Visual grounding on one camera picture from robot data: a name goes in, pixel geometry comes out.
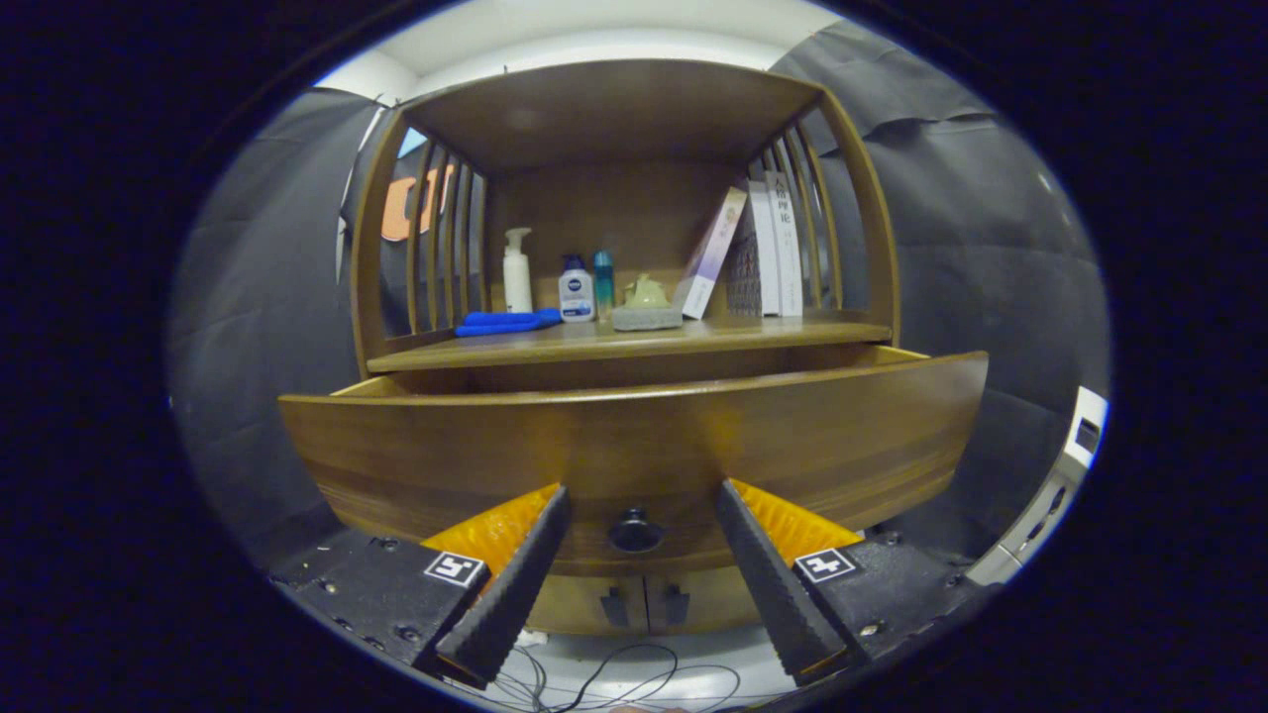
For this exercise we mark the purple white book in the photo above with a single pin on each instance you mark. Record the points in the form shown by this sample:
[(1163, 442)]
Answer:
[(708, 257)]

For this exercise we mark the wooden drawer with dark knob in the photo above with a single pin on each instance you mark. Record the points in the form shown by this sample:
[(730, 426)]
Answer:
[(634, 446)]

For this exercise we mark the white pump bottle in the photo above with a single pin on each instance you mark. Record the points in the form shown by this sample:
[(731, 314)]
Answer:
[(517, 282)]

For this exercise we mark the blue folded cloth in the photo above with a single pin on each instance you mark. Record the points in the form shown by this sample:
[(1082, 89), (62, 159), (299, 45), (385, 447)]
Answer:
[(505, 323)]

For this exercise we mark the white lotion bottle blue cap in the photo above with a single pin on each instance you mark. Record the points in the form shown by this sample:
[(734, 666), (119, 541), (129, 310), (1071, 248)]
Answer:
[(576, 295)]

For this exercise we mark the white appliance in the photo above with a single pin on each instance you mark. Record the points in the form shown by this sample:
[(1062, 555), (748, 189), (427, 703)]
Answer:
[(1040, 515)]

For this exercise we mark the teal slim bottle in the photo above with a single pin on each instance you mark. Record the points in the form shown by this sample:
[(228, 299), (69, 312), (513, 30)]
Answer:
[(603, 287)]

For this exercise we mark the wooden countertop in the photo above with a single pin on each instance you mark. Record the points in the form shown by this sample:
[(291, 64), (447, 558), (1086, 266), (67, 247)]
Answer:
[(753, 332)]

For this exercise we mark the white book black lettering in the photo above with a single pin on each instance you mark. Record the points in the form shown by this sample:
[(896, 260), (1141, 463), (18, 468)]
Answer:
[(788, 257)]

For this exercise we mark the pale green figurine grey base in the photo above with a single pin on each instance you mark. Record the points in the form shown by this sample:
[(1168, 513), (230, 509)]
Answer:
[(646, 317)]

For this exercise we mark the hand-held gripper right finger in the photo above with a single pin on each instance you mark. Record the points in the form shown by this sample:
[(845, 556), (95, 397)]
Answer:
[(773, 584)]

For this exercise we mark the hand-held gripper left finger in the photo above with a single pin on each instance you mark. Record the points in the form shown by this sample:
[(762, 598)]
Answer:
[(515, 584)]

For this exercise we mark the wooden cabinet with slatted shelf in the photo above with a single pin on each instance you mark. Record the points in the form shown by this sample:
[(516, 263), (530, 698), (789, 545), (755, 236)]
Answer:
[(614, 109)]

